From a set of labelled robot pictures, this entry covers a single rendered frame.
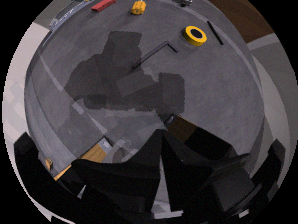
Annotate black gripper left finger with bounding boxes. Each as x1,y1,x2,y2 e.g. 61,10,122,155
71,129,162,212

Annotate black l-shaped rod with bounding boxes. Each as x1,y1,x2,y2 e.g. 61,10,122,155
133,40,180,69

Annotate yellow ring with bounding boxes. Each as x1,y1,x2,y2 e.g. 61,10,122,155
184,26,208,47

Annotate brown rectangular block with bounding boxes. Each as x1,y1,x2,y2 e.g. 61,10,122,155
45,159,53,171

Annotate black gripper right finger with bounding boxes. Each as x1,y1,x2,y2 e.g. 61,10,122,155
160,129,251,212

